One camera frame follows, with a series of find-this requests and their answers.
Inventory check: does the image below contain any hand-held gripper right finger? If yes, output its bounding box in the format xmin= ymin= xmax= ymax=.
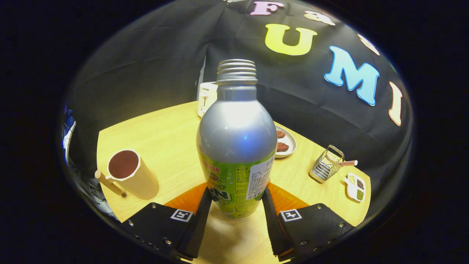
xmin=262 ymin=182 xmax=354 ymax=262

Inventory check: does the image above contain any round white plate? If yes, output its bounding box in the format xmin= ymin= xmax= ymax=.
xmin=274 ymin=125 xmax=297 ymax=158

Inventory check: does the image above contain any white toaster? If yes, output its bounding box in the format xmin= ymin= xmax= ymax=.
xmin=197 ymin=82 xmax=218 ymax=118

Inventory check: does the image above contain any white divided dish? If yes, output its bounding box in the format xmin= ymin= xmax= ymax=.
xmin=344 ymin=172 xmax=366 ymax=202

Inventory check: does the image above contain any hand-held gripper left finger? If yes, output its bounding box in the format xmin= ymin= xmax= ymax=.
xmin=121 ymin=182 xmax=213 ymax=261

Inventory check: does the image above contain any beige cup with wooden handle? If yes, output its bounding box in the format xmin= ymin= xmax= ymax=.
xmin=95 ymin=149 xmax=160 ymax=200

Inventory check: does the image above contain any wooden table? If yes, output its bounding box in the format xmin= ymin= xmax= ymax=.
xmin=96 ymin=101 xmax=372 ymax=264

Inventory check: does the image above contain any metal wire basket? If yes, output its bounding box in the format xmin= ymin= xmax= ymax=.
xmin=309 ymin=145 xmax=345 ymax=184

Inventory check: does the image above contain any silver bottle with green label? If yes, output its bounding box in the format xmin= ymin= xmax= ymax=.
xmin=196 ymin=59 xmax=278 ymax=219

